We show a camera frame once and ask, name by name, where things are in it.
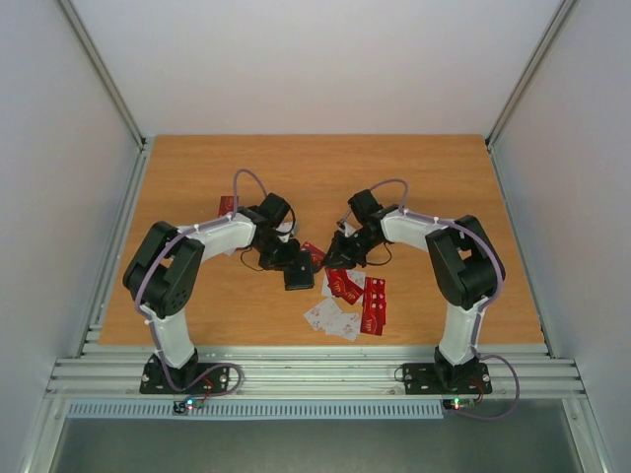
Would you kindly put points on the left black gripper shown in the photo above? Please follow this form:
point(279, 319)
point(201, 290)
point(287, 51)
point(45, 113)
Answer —
point(290, 258)

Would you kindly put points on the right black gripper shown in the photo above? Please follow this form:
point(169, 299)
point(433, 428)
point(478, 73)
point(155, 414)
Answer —
point(346, 243)

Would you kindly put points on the black leather card holder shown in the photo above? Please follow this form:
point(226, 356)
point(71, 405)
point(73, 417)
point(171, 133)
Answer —
point(299, 274)

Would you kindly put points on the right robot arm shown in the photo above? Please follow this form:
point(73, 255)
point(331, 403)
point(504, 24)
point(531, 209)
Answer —
point(467, 269)

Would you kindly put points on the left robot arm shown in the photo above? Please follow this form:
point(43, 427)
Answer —
point(162, 274)

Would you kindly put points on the red VIP card centre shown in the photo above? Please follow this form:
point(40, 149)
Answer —
point(316, 254)

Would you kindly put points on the red card centre pile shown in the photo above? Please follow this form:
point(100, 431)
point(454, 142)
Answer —
point(342, 286)

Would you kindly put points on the red card column upper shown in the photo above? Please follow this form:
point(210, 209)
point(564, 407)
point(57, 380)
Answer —
point(374, 297)

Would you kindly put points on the white card upper pile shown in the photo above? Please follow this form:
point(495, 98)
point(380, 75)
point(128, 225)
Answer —
point(344, 325)

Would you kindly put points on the red VIP card column lower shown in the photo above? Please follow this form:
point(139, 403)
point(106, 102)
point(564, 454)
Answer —
point(373, 322)

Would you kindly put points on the red card far left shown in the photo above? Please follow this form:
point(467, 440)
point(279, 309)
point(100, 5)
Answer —
point(228, 205)

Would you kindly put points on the left controller board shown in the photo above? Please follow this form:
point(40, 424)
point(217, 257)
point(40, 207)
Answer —
point(188, 405)

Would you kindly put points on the controller board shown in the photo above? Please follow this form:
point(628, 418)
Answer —
point(188, 405)
point(458, 404)

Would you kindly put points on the right controller board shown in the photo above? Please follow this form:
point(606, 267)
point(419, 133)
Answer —
point(458, 404)

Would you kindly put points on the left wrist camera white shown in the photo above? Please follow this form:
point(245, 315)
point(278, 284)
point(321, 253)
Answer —
point(287, 230)

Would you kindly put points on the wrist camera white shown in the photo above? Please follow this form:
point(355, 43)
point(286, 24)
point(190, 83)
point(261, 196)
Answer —
point(287, 230)
point(347, 229)

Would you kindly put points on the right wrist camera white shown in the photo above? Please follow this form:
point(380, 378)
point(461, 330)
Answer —
point(347, 229)

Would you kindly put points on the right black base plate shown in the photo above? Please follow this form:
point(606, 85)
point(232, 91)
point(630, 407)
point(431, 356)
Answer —
point(419, 379)

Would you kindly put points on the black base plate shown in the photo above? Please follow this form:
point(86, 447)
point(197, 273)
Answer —
point(217, 377)
point(419, 379)

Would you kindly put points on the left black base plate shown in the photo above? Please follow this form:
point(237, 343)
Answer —
point(217, 377)

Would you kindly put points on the grey slotted cable duct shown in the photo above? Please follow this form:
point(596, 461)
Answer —
point(264, 410)

